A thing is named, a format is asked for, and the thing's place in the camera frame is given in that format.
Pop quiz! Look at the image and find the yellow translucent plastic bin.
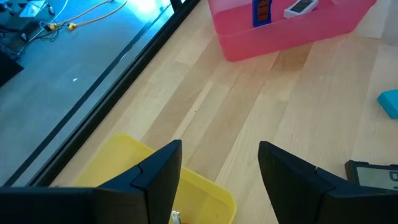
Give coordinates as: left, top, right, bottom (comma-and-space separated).
73, 133, 238, 224

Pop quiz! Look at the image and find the black metal table frame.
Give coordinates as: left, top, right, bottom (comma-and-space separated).
27, 0, 203, 187

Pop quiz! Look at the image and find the black digital clock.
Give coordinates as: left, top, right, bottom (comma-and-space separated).
345, 159, 398, 191

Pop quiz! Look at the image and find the silver metal device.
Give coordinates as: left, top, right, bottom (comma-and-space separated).
18, 0, 47, 18

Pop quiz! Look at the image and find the pink translucent plastic bin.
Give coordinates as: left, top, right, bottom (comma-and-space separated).
207, 0, 377, 62

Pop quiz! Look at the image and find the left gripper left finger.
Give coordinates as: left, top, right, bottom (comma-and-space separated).
93, 139, 183, 224

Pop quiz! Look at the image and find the white digital clock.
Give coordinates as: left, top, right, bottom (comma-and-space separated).
283, 0, 320, 19

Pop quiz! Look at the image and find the teal digital clock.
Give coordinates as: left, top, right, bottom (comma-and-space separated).
377, 89, 398, 120

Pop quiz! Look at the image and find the blue digital clock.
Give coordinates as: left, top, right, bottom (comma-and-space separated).
251, 0, 273, 28

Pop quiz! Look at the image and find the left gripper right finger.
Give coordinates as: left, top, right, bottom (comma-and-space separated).
257, 141, 398, 224

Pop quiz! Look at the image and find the yellow floor cable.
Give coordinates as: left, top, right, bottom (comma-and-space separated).
67, 0, 128, 32
46, 0, 114, 32

